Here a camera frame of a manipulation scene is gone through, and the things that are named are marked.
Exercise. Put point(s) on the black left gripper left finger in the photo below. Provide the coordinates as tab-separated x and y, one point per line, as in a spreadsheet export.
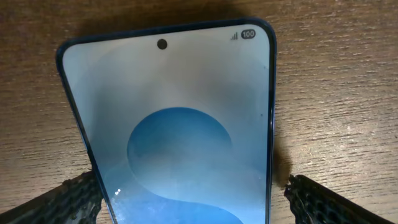
75	201

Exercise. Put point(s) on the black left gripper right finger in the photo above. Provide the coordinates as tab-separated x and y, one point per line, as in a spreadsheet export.
312	203

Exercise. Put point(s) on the blue Samsung Galaxy smartphone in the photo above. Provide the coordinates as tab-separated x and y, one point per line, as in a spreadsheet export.
178	121

